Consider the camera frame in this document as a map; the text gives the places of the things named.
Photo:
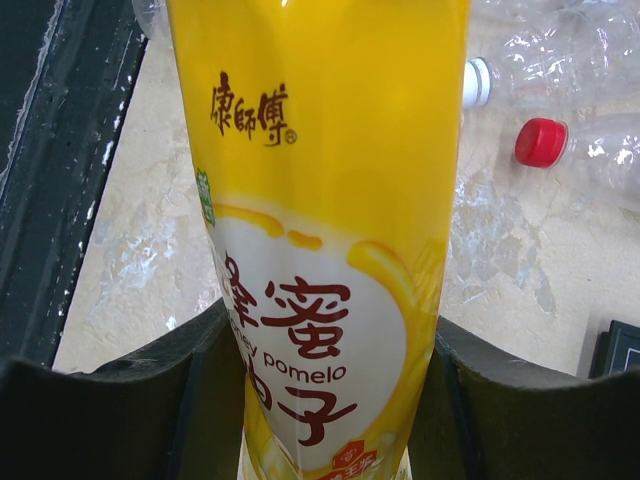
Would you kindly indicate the black base frame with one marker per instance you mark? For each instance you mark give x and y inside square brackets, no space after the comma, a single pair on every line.
[68,71]

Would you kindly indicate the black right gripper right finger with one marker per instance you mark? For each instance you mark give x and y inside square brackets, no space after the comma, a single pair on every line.
[487,414]

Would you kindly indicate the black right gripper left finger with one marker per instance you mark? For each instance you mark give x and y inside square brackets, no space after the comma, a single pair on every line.
[173,409]

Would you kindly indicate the red label clear bottle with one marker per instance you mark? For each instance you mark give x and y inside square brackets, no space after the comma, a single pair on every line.
[599,157]

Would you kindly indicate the long clear crushed bottle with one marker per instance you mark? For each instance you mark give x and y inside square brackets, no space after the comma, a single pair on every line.
[152,17]

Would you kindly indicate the clear crushed bottle middle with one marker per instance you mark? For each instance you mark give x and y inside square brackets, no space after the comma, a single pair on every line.
[573,57]

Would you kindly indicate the black white chessboard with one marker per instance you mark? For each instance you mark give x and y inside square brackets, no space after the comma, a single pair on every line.
[617,350]

